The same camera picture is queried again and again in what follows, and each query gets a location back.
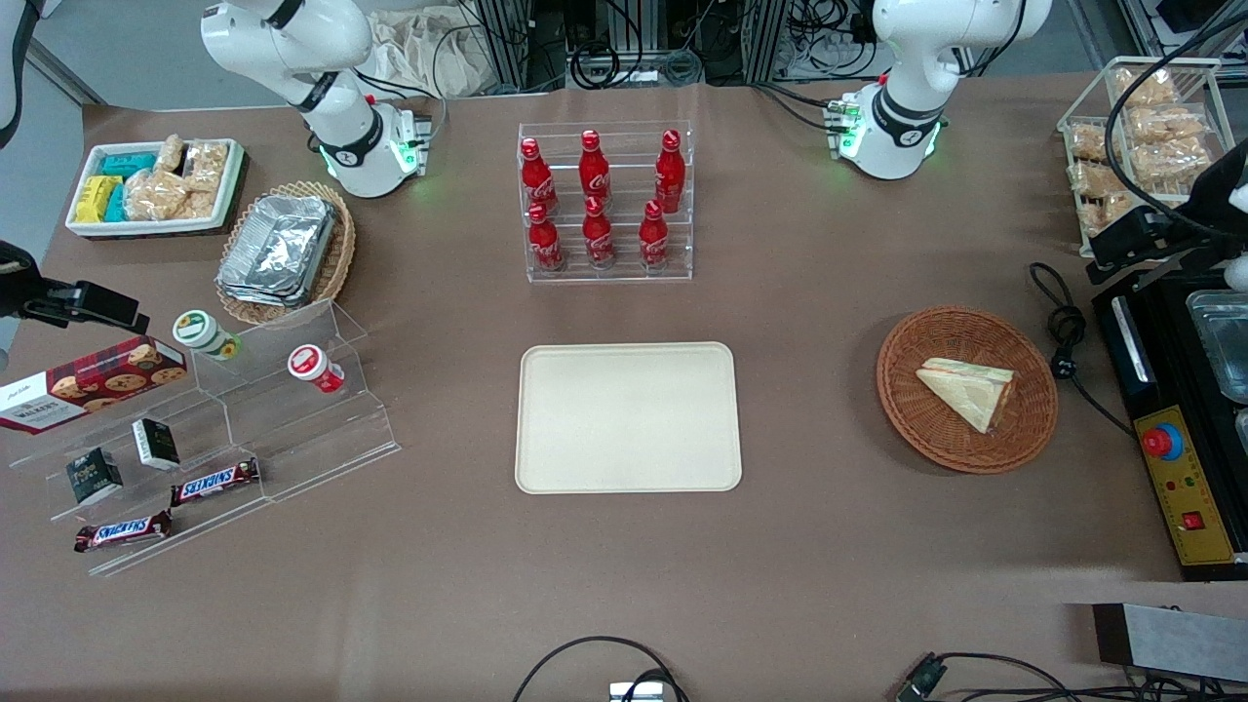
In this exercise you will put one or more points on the yellow snack pack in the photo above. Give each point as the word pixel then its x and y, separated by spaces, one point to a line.
pixel 96 198

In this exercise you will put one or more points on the clear bag of crackers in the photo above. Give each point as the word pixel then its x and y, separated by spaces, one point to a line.
pixel 207 166
pixel 202 205
pixel 156 195
pixel 170 154

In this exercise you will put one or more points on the red lid yogurt cup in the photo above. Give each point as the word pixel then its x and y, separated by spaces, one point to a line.
pixel 310 364

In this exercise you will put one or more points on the silver metal clamp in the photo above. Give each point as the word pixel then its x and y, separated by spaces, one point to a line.
pixel 636 693

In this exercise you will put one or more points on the white rectangular snack tray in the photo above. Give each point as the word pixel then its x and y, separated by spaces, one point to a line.
pixel 146 227

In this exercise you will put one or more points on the steel pan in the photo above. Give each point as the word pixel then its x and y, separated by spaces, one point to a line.
pixel 1224 341

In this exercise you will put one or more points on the clear bag of pastry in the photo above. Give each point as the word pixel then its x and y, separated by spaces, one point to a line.
pixel 1170 164
pixel 1149 88
pixel 1107 210
pixel 1170 125
pixel 1097 179
pixel 1094 142

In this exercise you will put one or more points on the red tartan cookie box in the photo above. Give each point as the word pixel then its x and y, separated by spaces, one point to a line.
pixel 97 385

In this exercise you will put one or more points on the aluminium frame post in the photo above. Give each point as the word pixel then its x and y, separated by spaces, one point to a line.
pixel 765 39
pixel 507 39

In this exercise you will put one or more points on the small black carton box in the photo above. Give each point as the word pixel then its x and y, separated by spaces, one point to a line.
pixel 95 476
pixel 156 444

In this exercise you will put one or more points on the clear acrylic bottle rack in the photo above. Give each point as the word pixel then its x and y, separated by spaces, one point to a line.
pixel 624 275

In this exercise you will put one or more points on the teal snack pack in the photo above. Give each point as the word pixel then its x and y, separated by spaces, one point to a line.
pixel 116 203
pixel 129 164

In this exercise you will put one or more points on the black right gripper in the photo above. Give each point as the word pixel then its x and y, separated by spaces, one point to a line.
pixel 12 276

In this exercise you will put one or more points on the triangular sandwich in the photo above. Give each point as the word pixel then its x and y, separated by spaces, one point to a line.
pixel 965 390

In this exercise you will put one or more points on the round brown wicker basket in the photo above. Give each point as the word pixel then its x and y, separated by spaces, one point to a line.
pixel 936 429

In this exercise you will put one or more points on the grey metal box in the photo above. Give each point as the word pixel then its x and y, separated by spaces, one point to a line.
pixel 1170 639

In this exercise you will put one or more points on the cream plastic serving tray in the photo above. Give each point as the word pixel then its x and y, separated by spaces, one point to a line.
pixel 624 419

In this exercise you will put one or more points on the black appliance yellow panel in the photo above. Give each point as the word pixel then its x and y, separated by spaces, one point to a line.
pixel 1185 487

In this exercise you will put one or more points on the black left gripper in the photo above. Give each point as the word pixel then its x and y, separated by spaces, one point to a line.
pixel 1201 208

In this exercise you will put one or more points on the red cola bottle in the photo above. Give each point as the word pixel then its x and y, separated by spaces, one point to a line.
pixel 599 239
pixel 546 244
pixel 653 242
pixel 538 180
pixel 670 175
pixel 594 171

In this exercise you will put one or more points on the beige cloth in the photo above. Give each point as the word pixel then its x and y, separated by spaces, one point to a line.
pixel 429 54

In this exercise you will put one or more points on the foil container stack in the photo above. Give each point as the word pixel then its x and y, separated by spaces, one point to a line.
pixel 278 249

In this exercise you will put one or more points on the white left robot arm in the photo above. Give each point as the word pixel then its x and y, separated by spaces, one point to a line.
pixel 902 117

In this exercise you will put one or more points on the brown Snickers bar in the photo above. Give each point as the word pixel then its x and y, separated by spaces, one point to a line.
pixel 122 531
pixel 214 482

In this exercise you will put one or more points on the light oval wicker basket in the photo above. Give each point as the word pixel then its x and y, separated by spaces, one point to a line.
pixel 336 263

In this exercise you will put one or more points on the clear acrylic stepped shelf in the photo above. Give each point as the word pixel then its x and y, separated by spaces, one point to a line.
pixel 312 429

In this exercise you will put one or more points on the green lid yogurt cup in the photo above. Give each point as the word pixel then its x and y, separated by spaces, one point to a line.
pixel 198 330

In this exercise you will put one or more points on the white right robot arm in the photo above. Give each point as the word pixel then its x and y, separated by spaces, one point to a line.
pixel 341 136

